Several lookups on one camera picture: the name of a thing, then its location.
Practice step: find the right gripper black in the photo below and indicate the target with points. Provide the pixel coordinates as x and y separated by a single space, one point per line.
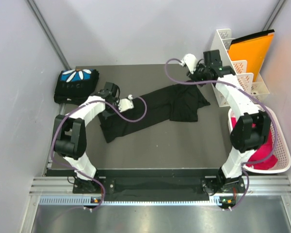
193 76

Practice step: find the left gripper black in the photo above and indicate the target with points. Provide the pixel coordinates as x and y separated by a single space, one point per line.
106 114

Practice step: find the black graphic t-shirt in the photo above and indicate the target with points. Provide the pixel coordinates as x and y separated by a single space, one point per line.
177 102

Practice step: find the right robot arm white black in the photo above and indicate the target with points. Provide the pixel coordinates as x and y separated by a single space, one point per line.
227 84

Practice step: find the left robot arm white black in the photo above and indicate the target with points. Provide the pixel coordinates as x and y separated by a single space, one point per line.
71 140

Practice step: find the white perforated file organizer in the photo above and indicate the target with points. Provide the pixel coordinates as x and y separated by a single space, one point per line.
222 41

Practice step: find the folded black daisy t-shirt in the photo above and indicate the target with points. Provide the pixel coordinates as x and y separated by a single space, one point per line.
75 86

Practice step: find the orange folder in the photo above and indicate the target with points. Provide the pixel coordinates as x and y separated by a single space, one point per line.
252 48

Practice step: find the white plastic laundry basket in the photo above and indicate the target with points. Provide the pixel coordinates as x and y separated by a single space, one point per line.
280 161

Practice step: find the pink red t-shirt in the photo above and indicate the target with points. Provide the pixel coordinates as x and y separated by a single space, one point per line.
251 141

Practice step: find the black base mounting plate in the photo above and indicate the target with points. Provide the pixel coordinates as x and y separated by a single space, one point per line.
146 189

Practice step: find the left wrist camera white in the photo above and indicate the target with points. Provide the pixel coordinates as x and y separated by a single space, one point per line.
125 104

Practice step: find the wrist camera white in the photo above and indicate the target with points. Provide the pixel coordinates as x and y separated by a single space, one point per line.
190 61
125 104

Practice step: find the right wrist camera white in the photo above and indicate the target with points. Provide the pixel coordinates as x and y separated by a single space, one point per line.
190 61

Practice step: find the right aluminium corner post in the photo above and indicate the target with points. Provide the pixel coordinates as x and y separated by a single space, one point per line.
274 14

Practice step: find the aluminium corner post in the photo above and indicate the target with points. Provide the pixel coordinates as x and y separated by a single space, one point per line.
274 14
47 31

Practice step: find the aluminium frame rail front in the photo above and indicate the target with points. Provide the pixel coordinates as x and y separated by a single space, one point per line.
258 185

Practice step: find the left aluminium corner post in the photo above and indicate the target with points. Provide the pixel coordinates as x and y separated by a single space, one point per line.
47 31

